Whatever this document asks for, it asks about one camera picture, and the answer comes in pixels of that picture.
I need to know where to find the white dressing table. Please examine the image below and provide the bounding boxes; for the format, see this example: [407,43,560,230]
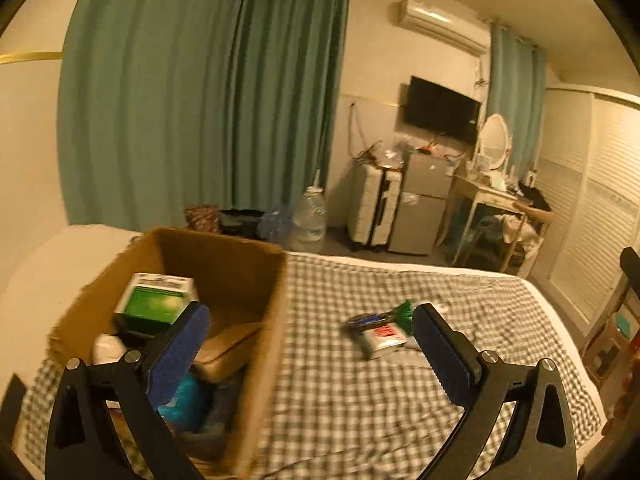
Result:
[436,176,554,272]

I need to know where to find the white louvered wardrobe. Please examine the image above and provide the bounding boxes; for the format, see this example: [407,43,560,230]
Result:
[532,84,639,334]

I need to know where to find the checkered bed sheet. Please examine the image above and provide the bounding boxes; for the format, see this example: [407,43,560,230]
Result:
[14,251,609,480]

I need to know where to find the grey mini fridge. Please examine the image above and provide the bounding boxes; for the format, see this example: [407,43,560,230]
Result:
[388,152,452,256]

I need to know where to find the white suitcase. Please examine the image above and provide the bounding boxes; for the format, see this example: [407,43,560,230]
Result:
[347,164,402,247]

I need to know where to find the black wall television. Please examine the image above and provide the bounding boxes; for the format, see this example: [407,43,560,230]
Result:
[404,76,482,144]

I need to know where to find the green white carton box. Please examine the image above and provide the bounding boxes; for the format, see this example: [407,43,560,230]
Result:
[114,273,198,336]

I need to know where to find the oval white mirror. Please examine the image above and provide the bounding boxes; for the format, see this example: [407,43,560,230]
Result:
[475,114,511,171]

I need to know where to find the white air conditioner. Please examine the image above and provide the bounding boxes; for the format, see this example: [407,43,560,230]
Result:
[398,0,490,56]

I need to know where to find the green snack wrapper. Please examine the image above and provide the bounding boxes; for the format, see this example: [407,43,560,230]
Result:
[393,300,413,336]

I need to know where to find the cardboard box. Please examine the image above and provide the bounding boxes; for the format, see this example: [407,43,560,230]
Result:
[49,228,288,479]

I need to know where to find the green curtain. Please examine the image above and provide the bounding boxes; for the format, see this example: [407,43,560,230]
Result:
[487,23,547,180]
[58,0,349,231]

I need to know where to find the large clear water bottle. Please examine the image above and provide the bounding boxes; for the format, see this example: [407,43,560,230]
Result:
[290,185,326,254]

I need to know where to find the white packet red label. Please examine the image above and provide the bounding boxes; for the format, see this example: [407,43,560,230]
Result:
[360,323,407,360]

